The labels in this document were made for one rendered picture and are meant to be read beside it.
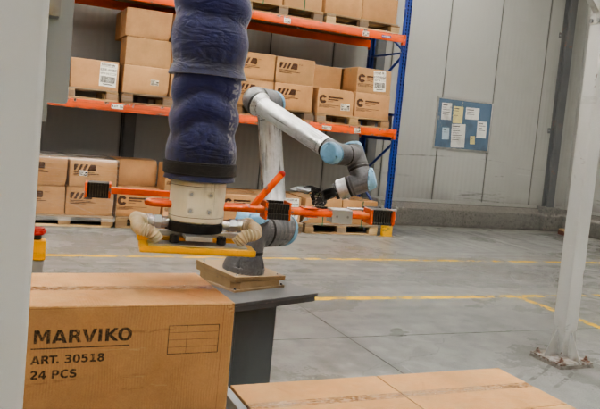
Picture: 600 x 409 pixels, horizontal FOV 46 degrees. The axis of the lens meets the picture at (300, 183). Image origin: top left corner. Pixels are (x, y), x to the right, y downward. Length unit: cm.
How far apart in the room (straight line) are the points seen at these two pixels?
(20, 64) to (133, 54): 844
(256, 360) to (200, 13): 169
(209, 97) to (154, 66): 740
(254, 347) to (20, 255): 227
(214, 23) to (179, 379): 102
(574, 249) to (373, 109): 582
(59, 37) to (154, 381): 118
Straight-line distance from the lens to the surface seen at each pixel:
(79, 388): 207
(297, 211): 226
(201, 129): 211
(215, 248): 211
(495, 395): 289
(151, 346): 207
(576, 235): 535
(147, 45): 950
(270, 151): 331
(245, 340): 318
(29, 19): 103
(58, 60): 119
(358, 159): 302
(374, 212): 233
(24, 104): 103
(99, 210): 940
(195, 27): 212
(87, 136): 1066
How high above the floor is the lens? 146
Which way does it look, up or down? 4 degrees down
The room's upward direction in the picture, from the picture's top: 5 degrees clockwise
